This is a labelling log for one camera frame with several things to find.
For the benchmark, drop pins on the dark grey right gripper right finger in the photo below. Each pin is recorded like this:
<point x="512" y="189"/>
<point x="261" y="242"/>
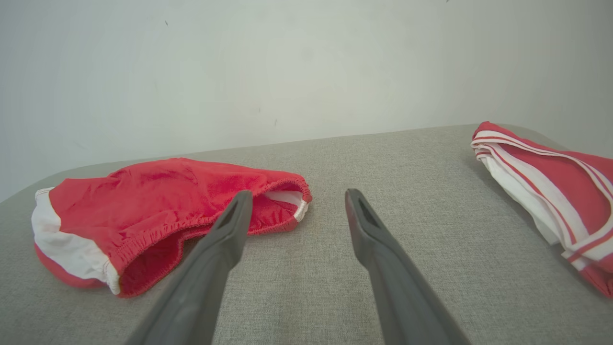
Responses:
<point x="397" y="292"/>

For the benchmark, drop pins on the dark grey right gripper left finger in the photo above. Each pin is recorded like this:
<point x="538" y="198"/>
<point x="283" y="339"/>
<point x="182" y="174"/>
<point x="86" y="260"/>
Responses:
<point x="206" y="282"/>

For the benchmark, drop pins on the red white shorts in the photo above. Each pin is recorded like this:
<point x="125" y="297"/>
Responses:
<point x="143" y="201"/>

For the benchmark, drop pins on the red white basketball jersey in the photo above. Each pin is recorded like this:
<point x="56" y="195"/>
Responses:
<point x="570" y="182"/>

